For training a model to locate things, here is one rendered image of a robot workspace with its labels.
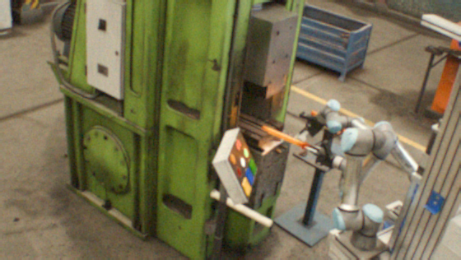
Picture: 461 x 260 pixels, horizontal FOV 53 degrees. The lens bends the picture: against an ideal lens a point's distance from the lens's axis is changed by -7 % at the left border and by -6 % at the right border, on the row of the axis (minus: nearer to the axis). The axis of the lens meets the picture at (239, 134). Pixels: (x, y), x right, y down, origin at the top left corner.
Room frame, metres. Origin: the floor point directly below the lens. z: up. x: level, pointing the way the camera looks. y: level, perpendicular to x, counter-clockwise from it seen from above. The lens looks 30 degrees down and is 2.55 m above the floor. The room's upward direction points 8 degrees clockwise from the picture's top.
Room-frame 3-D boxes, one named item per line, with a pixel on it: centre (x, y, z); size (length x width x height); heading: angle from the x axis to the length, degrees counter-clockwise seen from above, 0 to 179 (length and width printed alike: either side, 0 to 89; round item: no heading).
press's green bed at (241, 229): (2.93, -0.03, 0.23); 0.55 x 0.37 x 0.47; 58
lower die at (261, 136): (2.88, 0.00, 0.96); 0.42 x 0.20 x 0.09; 58
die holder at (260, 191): (2.93, -0.03, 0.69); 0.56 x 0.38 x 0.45; 58
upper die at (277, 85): (2.88, 0.00, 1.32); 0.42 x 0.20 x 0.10; 58
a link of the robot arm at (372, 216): (2.01, -0.74, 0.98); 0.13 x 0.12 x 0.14; 100
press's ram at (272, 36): (2.91, -0.03, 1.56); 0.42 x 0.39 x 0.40; 58
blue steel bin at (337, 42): (6.89, -1.03, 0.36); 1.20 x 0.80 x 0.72; 58
